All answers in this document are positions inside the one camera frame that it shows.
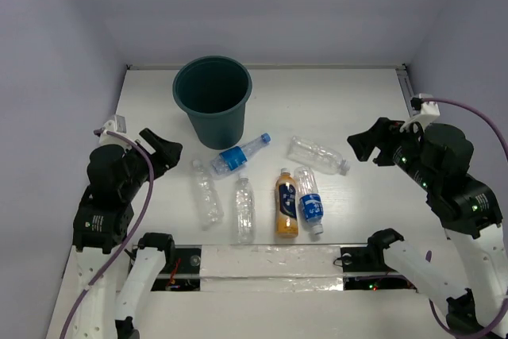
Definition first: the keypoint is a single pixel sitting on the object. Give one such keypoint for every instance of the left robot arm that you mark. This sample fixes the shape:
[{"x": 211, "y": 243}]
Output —
[{"x": 103, "y": 226}]

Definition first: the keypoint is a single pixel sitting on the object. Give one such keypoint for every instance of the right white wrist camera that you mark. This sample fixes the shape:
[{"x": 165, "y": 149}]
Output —
[{"x": 426, "y": 111}]

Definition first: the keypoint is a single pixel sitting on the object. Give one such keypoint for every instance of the dark green plastic bin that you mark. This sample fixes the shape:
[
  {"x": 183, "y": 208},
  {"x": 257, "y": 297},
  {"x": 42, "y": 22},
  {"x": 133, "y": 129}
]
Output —
[{"x": 213, "y": 91}]

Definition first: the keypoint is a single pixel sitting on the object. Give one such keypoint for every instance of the silver taped base panel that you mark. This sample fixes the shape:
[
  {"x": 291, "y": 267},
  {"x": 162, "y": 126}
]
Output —
[{"x": 270, "y": 268}]

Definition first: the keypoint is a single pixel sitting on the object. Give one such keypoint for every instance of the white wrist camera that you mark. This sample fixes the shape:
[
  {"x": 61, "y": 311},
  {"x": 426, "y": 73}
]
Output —
[
  {"x": 115, "y": 124},
  {"x": 426, "y": 111}
]

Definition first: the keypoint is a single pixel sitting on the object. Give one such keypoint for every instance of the orange juice bottle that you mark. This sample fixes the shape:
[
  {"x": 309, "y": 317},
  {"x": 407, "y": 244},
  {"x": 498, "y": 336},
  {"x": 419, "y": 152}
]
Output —
[{"x": 286, "y": 219}]

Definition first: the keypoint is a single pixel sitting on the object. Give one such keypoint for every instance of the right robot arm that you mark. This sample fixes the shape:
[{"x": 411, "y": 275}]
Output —
[{"x": 437, "y": 157}]

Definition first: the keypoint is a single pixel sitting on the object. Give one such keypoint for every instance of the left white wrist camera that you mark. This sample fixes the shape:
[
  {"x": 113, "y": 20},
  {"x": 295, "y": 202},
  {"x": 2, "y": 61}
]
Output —
[{"x": 115, "y": 124}]

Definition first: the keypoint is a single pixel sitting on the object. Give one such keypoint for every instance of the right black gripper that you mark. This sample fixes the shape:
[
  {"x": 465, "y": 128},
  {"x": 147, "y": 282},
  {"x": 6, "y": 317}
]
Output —
[{"x": 382, "y": 133}]

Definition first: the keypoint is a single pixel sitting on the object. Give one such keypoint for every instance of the clear bottle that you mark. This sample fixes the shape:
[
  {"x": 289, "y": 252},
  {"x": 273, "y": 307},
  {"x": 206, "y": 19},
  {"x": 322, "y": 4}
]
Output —
[
  {"x": 210, "y": 211},
  {"x": 245, "y": 210},
  {"x": 316, "y": 156}
]

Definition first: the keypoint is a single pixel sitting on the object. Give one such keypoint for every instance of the blue label bottle white cap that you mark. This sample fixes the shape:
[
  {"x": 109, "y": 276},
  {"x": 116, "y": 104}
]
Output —
[{"x": 309, "y": 199}]

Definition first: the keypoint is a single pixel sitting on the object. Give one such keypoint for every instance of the aluminium rail right edge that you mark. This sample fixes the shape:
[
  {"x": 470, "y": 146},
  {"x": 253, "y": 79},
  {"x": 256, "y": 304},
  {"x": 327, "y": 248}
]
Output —
[{"x": 406, "y": 87}]

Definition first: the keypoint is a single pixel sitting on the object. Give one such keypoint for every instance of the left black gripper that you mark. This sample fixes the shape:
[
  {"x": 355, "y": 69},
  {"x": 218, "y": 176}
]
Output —
[{"x": 147, "y": 155}]

